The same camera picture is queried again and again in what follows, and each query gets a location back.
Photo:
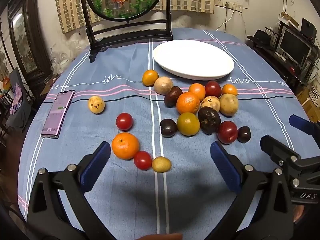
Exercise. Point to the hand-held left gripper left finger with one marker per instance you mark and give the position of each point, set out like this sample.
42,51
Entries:
96,165

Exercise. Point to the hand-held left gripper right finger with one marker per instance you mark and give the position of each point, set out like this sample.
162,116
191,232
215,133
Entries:
225,165

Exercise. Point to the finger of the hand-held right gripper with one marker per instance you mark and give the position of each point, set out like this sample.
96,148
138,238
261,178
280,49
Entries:
301,123
277,150

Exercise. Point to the red plum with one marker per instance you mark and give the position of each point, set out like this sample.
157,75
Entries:
213,89
227,132

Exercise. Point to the orange tangerine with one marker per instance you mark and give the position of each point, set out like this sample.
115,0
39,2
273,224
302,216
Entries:
125,146
197,90
229,90

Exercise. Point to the small dark purple plum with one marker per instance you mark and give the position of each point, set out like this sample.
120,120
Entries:
244,134

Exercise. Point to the dark purple mangosteen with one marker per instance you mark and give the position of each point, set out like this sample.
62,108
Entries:
209,120

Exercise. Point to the green-yellow tangerine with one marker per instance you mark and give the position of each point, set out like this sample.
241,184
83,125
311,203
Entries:
188,124

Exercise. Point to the yellow spotted passion fruit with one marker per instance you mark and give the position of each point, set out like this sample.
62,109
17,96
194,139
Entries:
96,104

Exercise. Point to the tan round passion fruit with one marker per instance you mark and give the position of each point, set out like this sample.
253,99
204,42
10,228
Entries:
228,104
163,85

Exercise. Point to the tan spotted passion fruit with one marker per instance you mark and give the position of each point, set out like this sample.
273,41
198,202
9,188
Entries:
210,103

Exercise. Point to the small tan longan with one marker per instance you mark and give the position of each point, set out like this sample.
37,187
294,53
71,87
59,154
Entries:
161,164

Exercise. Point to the large orange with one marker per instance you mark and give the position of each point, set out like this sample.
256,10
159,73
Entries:
188,102

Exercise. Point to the large dark purple plum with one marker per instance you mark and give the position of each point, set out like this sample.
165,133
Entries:
172,96

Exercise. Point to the yellow-orange tangerine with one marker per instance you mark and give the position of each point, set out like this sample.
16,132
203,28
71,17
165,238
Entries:
150,77

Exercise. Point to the white plate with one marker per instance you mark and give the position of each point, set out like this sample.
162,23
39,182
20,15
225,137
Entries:
192,57

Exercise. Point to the person's right hand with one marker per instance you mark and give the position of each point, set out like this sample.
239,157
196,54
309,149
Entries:
298,212

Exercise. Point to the large cardboard box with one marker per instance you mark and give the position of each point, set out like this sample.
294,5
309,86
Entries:
311,110

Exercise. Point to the white bucket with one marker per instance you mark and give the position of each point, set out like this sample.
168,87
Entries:
315,92

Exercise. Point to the blue striped tablecloth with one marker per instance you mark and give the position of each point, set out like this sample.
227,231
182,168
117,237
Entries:
125,205

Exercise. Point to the smartphone with pink screen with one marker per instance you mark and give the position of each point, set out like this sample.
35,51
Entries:
58,113

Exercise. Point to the black computer desk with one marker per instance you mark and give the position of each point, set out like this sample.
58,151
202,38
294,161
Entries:
275,62

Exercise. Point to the computer monitor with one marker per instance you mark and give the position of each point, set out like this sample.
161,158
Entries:
293,45

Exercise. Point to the black hat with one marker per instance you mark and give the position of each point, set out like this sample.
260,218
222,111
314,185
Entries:
261,38

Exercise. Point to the black speaker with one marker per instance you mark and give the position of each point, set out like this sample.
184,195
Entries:
308,28

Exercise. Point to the dark cloth purple print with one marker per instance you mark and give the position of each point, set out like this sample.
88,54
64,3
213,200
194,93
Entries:
17,100

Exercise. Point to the small cardboard box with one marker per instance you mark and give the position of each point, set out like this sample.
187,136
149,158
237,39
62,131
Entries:
290,18

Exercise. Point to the clear plastic bags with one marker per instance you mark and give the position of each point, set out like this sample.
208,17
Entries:
61,60

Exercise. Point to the white power strip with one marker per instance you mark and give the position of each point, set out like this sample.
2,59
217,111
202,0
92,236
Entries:
230,5

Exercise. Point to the dark framed painting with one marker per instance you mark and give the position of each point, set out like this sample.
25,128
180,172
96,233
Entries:
23,37

